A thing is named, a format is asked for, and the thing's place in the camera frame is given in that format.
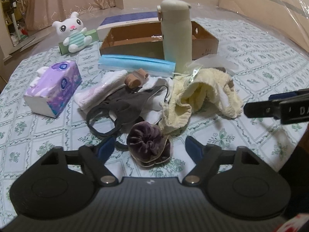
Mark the white bunny plush toy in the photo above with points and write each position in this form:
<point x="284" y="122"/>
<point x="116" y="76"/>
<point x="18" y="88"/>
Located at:
<point x="72" y="33"/>

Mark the bookshelf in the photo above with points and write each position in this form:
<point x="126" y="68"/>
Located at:
<point x="12" y="19"/>

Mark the cream yellow towel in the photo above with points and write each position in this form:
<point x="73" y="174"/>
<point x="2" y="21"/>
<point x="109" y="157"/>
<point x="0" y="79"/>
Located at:
<point x="189" y="93"/>

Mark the white sock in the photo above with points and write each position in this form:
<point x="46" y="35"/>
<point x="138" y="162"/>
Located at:
<point x="152" y="110"/>

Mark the clear mesh pouch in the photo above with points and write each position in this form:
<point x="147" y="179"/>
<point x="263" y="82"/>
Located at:
<point x="212" y="61"/>

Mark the brown cardboard tray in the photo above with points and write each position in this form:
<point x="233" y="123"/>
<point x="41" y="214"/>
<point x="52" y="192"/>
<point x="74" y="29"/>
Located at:
<point x="145" y="40"/>

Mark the blue surgical mask stack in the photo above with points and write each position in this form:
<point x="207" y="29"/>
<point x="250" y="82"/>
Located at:
<point x="154" y="67"/>

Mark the dark grey fabric mask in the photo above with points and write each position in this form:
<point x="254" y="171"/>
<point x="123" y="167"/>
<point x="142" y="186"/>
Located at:
<point x="126" y="104"/>

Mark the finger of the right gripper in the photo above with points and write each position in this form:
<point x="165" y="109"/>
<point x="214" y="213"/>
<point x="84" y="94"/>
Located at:
<point x="281" y="96"/>
<point x="289" y="110"/>

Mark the white cloth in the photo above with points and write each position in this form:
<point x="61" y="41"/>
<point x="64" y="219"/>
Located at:
<point x="110" y="82"/>

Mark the cream thermos bottle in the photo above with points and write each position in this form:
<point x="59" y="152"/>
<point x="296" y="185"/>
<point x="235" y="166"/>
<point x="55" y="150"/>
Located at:
<point x="176" y="29"/>

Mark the purple tissue pack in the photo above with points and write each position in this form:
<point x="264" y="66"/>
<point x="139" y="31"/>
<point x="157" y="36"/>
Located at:
<point x="53" y="87"/>

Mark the blue white flat box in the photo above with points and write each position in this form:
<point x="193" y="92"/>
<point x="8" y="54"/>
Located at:
<point x="124" y="20"/>

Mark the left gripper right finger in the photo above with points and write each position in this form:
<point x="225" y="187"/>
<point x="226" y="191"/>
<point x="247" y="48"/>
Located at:
<point x="205" y="158"/>

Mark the green small box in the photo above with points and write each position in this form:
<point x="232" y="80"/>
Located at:
<point x="65" y="49"/>

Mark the purple velvet scrunchie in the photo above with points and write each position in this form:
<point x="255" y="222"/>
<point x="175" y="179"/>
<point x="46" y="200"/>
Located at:
<point x="148" y="145"/>

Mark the wooden headboard in plastic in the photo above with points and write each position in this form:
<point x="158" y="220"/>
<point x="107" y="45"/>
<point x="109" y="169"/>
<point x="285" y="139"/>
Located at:
<point x="290" y="17"/>

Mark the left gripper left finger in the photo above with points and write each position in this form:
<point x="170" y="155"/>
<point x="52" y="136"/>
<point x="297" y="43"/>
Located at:
<point x="93" y="161"/>

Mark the floral green white tablecloth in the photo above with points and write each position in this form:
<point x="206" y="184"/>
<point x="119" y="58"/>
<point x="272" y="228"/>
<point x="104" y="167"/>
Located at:
<point x="265" y="64"/>

